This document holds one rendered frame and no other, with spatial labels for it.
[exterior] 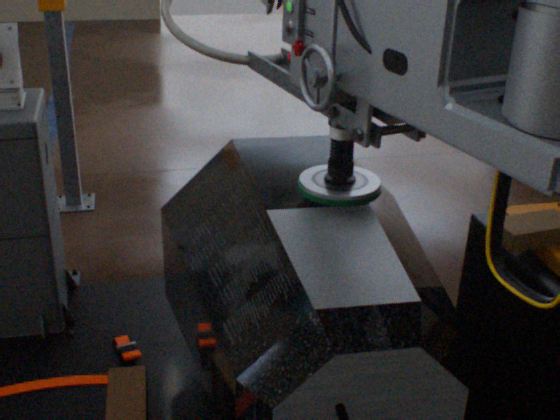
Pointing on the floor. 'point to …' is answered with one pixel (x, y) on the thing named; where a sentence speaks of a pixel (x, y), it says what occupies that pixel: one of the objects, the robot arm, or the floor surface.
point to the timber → (127, 394)
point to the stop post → (53, 18)
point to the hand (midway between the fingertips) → (274, 9)
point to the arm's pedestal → (30, 226)
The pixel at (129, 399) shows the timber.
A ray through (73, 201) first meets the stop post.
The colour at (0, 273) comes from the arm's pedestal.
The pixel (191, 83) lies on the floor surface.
